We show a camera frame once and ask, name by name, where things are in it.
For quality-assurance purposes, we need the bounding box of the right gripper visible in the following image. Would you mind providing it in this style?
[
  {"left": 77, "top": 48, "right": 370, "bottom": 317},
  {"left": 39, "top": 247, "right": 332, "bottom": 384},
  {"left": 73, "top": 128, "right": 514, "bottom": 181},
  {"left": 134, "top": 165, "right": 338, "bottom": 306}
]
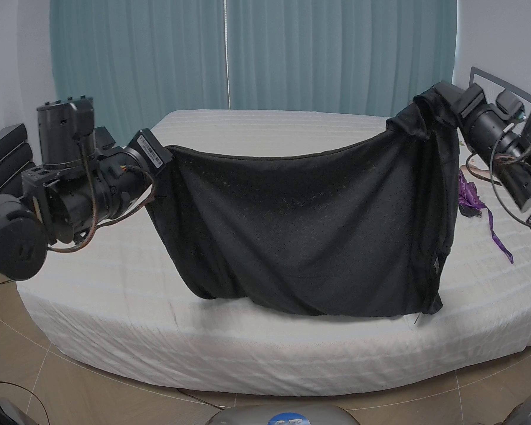
[{"left": 455, "top": 83, "right": 520, "bottom": 160}]

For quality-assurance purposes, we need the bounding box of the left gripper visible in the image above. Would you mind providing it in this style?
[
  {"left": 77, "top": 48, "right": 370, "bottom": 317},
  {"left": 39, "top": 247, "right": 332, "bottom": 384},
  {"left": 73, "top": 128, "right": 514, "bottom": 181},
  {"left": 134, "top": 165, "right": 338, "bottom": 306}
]
[{"left": 88, "top": 129, "right": 174, "bottom": 223}]

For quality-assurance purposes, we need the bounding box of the black T-shirt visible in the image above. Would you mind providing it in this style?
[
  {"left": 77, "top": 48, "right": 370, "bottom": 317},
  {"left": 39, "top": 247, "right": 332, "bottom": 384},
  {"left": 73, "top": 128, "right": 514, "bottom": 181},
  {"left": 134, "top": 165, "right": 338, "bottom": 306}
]
[{"left": 146, "top": 81, "right": 461, "bottom": 318}]

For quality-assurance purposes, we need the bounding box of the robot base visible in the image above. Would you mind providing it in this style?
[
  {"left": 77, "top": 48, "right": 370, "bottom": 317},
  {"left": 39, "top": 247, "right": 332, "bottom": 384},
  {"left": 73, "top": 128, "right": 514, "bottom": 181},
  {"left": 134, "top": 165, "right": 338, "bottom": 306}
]
[{"left": 206, "top": 405, "right": 352, "bottom": 425}]

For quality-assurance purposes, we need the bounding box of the bed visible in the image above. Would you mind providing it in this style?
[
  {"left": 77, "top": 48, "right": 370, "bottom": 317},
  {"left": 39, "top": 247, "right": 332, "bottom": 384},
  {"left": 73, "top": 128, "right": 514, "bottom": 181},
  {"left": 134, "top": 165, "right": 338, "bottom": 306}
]
[{"left": 17, "top": 66, "right": 531, "bottom": 395}]

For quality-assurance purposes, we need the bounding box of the purple satin garment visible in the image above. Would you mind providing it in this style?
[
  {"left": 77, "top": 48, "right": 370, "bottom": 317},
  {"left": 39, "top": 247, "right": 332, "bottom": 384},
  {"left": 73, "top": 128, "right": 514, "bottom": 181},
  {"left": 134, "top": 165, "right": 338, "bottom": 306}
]
[{"left": 458, "top": 169, "right": 514, "bottom": 264}]

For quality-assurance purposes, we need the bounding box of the blue-green curtain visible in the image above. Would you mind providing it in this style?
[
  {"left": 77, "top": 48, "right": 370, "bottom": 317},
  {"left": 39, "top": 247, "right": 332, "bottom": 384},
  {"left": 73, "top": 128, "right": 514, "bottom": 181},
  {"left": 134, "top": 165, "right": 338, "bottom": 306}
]
[
  {"left": 228, "top": 0, "right": 457, "bottom": 118},
  {"left": 50, "top": 0, "right": 229, "bottom": 147}
]

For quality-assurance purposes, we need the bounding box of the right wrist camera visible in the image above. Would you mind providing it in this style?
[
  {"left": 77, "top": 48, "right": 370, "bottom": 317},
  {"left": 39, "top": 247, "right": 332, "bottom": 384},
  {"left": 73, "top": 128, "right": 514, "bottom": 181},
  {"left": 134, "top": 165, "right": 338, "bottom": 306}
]
[{"left": 496, "top": 89, "right": 525, "bottom": 121}]

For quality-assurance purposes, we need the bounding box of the black cable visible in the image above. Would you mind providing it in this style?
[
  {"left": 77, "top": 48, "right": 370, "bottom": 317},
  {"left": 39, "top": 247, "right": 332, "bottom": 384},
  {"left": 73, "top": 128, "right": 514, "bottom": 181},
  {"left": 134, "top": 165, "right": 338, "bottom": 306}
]
[{"left": 466, "top": 142, "right": 531, "bottom": 228}]

